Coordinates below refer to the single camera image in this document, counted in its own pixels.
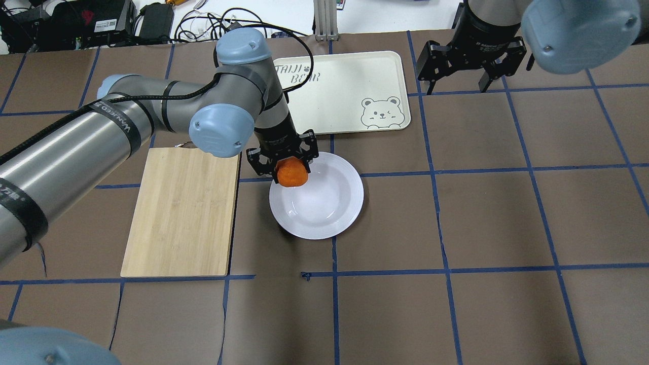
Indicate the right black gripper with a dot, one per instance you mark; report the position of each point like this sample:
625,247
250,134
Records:
479,31

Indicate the cream bear tray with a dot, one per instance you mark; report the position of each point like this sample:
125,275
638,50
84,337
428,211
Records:
346,93

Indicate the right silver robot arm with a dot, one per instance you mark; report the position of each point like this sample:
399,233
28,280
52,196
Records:
561,37

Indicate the aluminium frame post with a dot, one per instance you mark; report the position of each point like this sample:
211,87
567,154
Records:
326,20

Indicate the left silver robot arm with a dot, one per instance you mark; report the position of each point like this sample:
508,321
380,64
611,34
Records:
49,172

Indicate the black computer box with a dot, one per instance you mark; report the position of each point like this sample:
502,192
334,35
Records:
43,26

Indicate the wooden cutting board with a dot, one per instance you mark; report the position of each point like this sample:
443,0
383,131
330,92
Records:
183,221

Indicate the orange fruit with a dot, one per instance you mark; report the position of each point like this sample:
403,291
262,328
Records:
291,172

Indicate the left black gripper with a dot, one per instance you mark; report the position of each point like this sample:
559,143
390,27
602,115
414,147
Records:
276,137

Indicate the black power adapter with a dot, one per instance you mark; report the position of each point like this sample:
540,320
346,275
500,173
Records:
156,22

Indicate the white round plate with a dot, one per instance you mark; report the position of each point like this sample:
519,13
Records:
326,205

